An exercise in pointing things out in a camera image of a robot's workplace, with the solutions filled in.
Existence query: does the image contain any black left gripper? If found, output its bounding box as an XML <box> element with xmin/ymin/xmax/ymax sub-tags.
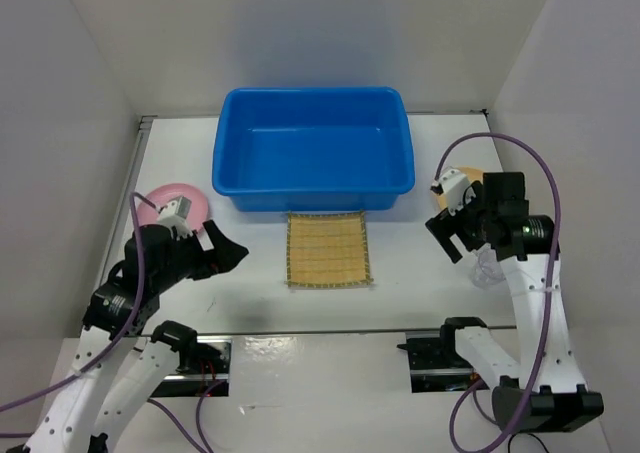
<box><xmin>155</xmin><ymin>218</ymin><xmax>249</xmax><ymax>289</ymax></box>

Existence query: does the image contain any pink plastic plate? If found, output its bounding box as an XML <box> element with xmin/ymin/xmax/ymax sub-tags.
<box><xmin>136</xmin><ymin>183</ymin><xmax>209</xmax><ymax>233</ymax></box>

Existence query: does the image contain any woven bamboo mat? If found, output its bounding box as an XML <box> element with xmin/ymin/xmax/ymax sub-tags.
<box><xmin>286</xmin><ymin>211</ymin><xmax>373</xmax><ymax>289</ymax></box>

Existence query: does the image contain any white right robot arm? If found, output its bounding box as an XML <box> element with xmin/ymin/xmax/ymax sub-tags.
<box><xmin>426</xmin><ymin>168</ymin><xmax>604</xmax><ymax>433</ymax></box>

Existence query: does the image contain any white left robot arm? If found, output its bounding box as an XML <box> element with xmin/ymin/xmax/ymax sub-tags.
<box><xmin>13</xmin><ymin>220</ymin><xmax>249</xmax><ymax>452</ymax></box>

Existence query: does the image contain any blue plastic bin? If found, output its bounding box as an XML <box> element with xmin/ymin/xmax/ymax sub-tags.
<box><xmin>211</xmin><ymin>87</ymin><xmax>415</xmax><ymax>212</ymax></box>

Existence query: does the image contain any yellow plastic plate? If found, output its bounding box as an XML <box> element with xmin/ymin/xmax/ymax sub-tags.
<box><xmin>435</xmin><ymin>165</ymin><xmax>485</xmax><ymax>212</ymax></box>

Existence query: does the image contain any clear plastic cup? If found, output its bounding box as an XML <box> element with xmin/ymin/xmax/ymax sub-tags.
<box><xmin>470</xmin><ymin>245</ymin><xmax>505</xmax><ymax>289</ymax></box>

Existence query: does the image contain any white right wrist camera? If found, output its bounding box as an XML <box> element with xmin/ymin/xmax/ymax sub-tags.
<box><xmin>429</xmin><ymin>168</ymin><xmax>476</xmax><ymax>210</ymax></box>

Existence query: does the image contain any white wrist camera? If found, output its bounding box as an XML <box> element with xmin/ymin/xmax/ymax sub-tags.
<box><xmin>429</xmin><ymin>168</ymin><xmax>476</xmax><ymax>210</ymax></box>
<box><xmin>156</xmin><ymin>196</ymin><xmax>192</xmax><ymax>239</ymax></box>

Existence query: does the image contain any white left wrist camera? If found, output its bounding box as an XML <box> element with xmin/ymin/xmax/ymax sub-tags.
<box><xmin>156</xmin><ymin>196</ymin><xmax>192</xmax><ymax>239</ymax></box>

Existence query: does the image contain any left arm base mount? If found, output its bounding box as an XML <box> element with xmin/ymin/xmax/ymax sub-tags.
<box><xmin>151</xmin><ymin>335</ymin><xmax>232</xmax><ymax>399</ymax></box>

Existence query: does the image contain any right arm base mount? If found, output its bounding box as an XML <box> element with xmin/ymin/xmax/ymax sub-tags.
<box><xmin>396</xmin><ymin>330</ymin><xmax>479</xmax><ymax>394</ymax></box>

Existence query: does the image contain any black cable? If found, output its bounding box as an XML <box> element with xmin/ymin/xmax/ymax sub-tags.
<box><xmin>507</xmin><ymin>432</ymin><xmax>551</xmax><ymax>453</ymax></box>

